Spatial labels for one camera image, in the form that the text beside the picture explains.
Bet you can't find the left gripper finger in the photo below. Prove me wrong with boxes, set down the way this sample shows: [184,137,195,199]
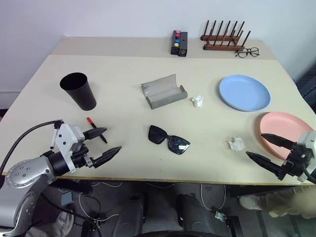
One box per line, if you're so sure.
[93,146,123,169]
[82,127,109,140]

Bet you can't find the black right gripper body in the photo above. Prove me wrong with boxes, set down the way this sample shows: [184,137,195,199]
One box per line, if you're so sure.
[277,142,312,181]

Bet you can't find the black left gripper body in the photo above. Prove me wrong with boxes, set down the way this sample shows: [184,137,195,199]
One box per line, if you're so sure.
[71,145,96,169]

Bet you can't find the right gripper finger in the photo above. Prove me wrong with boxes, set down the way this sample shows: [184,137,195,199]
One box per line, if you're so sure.
[260,133,297,151]
[245,151,282,177]

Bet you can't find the black pen with red cap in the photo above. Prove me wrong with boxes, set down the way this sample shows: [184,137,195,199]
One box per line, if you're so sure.
[86,117,109,145]

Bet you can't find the pink plate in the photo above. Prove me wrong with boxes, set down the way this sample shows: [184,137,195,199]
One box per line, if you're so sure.
[255,111,316,161]

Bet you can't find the large crumpled white paper ball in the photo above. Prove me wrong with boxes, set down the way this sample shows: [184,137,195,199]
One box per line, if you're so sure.
[225,136,247,152]

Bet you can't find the black plastic cup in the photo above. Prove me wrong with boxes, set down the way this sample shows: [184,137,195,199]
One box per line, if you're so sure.
[59,72,97,112]

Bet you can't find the khaki trouser leg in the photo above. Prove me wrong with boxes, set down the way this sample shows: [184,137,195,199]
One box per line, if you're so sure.
[265,186,316,220]

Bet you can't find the white shoe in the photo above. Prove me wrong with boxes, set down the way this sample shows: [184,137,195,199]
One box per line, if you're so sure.
[238,194,269,211]

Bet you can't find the grey power adapter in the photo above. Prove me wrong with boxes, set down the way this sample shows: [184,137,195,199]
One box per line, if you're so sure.
[60,191,75,207]

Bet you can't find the black sunglasses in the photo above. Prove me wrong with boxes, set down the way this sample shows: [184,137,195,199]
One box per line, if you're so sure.
[148,124,192,156]

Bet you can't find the blue plate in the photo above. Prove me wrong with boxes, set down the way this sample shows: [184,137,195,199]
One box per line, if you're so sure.
[219,74,272,113]

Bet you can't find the dark rounded shape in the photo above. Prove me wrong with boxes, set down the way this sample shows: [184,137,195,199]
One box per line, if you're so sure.
[177,193,215,235]
[108,194,147,237]

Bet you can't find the grey sneaker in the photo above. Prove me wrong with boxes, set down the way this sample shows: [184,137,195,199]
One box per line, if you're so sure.
[55,209,75,237]

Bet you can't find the grey open glasses case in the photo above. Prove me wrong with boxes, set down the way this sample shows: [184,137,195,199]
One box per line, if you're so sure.
[141,73,189,110]

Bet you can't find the small crumpled white paper ball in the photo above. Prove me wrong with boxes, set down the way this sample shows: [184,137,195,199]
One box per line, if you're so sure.
[191,94,206,108]

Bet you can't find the black-framed clear eyeglasses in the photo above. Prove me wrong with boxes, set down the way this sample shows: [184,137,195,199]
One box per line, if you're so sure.
[234,47,261,59]

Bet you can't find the brown wooden peg rack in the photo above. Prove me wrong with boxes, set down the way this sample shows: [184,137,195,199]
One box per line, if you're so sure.
[199,20,252,52]

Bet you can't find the black box with coloured knobs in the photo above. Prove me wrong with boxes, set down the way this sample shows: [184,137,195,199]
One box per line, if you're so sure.
[170,30,182,56]

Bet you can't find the plain black box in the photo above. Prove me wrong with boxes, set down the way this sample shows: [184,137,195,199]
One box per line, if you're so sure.
[178,32,189,58]

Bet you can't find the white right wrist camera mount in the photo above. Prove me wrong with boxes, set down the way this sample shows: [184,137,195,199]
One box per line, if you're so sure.
[295,131,316,183]

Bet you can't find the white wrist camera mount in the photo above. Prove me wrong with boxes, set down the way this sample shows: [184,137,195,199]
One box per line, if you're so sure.
[53,122,86,173]
[295,131,316,183]

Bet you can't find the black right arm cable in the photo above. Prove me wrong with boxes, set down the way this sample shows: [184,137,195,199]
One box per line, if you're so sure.
[304,162,316,185]

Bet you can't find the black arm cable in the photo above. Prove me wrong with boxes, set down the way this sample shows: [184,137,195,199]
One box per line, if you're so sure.
[0,119,63,176]
[304,162,316,185]

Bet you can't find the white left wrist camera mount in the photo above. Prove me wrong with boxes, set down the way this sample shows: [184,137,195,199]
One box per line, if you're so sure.
[53,122,86,173]

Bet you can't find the white floor cable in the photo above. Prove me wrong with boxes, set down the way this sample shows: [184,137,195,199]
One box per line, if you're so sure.
[199,184,227,211]

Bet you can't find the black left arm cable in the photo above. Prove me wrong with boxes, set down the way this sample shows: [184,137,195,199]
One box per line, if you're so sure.
[0,119,63,176]

